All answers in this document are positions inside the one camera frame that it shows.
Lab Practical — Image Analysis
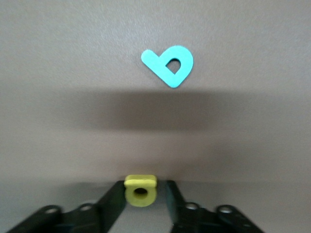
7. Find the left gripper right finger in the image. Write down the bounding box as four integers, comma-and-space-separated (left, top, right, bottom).
166, 180, 264, 233

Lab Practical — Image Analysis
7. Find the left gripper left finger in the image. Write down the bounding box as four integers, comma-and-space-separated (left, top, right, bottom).
4, 181, 127, 233

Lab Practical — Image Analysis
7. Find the yellow foam letter d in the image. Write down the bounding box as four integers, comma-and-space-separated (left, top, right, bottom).
123, 174, 158, 208

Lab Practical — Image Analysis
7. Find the teal foam letter b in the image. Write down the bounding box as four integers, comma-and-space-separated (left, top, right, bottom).
140, 45, 194, 88

